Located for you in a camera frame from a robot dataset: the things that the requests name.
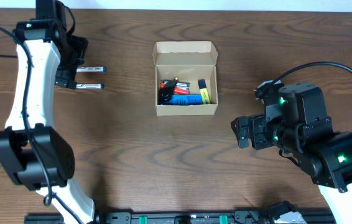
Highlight red and black stapler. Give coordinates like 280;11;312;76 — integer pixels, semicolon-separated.
160;80;190;95

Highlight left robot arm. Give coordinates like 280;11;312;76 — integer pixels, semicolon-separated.
0;1;97;223

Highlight black whiteboard marker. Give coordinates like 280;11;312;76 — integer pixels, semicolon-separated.
76;83;104;90

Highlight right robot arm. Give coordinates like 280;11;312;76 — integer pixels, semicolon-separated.
231;82;352;223

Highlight blue whiteboard marker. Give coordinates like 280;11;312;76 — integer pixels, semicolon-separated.
76;66;106;72

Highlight blue plastic case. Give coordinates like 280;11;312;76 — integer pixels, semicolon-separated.
159;94;202;106

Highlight yellow highlighter pen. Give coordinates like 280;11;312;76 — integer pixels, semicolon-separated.
198;79;211;105

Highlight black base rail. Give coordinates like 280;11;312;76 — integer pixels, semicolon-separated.
24;210;335;224

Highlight brown cardboard box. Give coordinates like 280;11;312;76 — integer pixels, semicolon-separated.
152;41;218;116

